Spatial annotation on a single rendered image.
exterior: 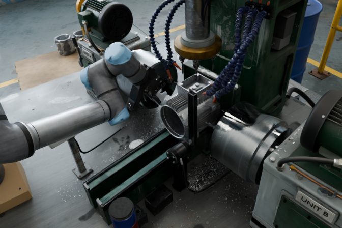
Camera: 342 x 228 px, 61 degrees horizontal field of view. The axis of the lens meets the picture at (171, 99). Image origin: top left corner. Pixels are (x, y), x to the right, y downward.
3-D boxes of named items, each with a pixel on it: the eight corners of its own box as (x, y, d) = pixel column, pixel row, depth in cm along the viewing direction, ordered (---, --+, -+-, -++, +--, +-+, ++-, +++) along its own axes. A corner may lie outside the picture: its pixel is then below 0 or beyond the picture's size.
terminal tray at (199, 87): (196, 85, 131) (196, 72, 127) (214, 95, 125) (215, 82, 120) (176, 97, 125) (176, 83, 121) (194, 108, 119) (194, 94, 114)
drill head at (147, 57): (141, 72, 172) (135, 32, 157) (184, 98, 150) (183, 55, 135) (105, 90, 160) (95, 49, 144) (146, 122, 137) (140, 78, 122)
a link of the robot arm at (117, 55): (100, 48, 96) (121, 35, 94) (118, 66, 105) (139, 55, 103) (102, 65, 91) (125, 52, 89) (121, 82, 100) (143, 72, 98)
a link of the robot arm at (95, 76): (88, 100, 96) (116, 86, 94) (74, 69, 97) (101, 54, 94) (98, 98, 104) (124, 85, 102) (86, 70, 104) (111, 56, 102)
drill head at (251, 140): (230, 126, 132) (235, 81, 117) (319, 180, 107) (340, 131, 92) (192, 156, 120) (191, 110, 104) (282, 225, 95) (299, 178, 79)
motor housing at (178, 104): (191, 107, 143) (190, 75, 132) (220, 126, 132) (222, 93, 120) (159, 127, 133) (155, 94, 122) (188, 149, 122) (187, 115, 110)
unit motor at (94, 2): (111, 54, 185) (97, -14, 159) (143, 74, 165) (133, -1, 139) (75, 70, 172) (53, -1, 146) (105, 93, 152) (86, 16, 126)
